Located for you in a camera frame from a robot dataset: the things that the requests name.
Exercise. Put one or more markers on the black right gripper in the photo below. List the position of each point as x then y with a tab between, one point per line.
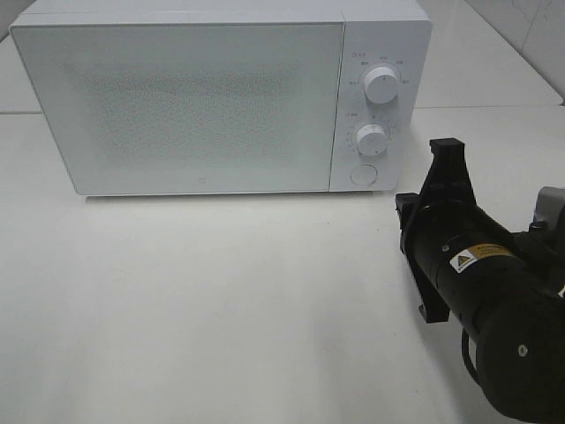
441	238

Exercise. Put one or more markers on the white microwave knob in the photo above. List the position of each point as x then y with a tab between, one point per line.
381	84
372	140

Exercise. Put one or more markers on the white microwave oven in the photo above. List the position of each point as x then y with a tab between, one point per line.
396	33

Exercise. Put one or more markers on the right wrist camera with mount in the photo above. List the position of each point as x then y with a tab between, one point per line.
548	207

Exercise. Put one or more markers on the white microwave door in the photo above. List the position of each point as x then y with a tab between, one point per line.
142	110

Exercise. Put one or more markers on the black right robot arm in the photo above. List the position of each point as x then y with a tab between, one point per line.
505	288

